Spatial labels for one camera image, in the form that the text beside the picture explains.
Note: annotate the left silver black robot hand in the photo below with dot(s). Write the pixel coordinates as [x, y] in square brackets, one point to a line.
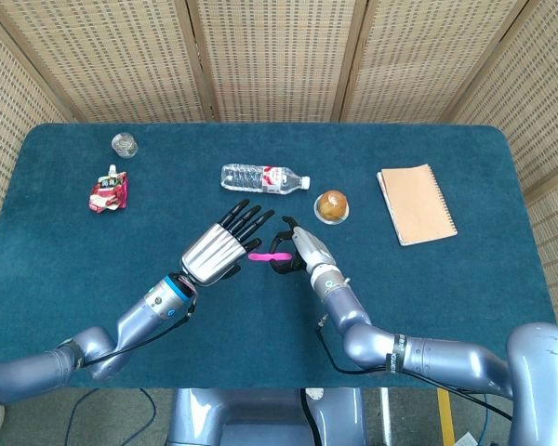
[214, 253]

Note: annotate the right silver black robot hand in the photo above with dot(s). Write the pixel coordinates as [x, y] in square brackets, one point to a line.
[314, 251]

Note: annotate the pink plastic stick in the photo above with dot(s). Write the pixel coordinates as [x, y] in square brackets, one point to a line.
[260, 256]

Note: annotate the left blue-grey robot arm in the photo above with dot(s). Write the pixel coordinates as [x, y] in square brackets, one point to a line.
[135, 316]

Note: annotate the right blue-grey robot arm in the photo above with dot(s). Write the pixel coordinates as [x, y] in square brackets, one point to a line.
[446, 358]

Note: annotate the brown bun in clear cup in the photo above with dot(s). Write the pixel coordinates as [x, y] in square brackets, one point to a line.
[331, 206]

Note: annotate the clear plastic water bottle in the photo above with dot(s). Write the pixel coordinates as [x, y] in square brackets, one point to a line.
[251, 179]

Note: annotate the blue felt table cloth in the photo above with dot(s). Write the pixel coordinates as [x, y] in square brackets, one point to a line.
[121, 241]

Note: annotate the tan spiral notebook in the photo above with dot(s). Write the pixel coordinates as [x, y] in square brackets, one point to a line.
[418, 204]

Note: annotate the red white snack pouch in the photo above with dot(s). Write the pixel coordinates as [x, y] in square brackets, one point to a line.
[108, 192]

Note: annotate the small clear glass cup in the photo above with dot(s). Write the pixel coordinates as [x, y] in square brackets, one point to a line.
[124, 145]

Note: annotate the blue-grey robot torso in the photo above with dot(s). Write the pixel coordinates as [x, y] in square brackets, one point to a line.
[242, 418]

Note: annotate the woven bamboo screen panel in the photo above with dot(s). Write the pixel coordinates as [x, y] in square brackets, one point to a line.
[423, 60]
[279, 60]
[9, 116]
[539, 116]
[121, 60]

